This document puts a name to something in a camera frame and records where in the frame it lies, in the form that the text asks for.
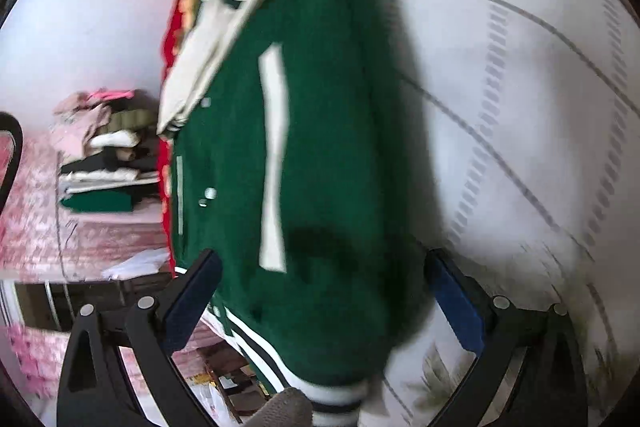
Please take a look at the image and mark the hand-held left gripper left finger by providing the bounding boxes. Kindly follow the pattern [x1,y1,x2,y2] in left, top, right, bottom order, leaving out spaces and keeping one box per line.
[56,249,224,427]

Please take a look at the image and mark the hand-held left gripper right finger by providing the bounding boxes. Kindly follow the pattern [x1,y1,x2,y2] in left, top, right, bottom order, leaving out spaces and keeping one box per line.
[424,249,589,427]

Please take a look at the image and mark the green varsity jacket cream sleeves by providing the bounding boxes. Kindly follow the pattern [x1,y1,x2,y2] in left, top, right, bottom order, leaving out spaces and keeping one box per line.
[157,0,442,414]

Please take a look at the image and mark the stack of folded clothes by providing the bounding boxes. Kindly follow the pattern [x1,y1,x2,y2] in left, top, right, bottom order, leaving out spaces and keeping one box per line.
[52,89,162,216]

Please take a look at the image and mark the white flat cloth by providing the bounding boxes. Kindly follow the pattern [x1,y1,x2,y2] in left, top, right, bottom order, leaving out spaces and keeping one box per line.
[102,249,172,281]

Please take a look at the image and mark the grey knit cloth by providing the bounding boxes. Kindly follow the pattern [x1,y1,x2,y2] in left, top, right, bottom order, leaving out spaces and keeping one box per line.
[247,387,315,427]

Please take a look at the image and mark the pink patterned bed cover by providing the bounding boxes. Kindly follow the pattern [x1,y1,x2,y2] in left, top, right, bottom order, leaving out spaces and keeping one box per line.
[0,131,173,283]

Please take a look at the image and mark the white checked bed sheet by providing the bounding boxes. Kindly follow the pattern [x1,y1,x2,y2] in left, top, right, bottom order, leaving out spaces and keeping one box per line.
[330,0,640,427]

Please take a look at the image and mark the red patterned cloth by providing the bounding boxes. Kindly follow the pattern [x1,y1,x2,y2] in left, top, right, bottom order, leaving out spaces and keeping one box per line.
[157,0,252,279]

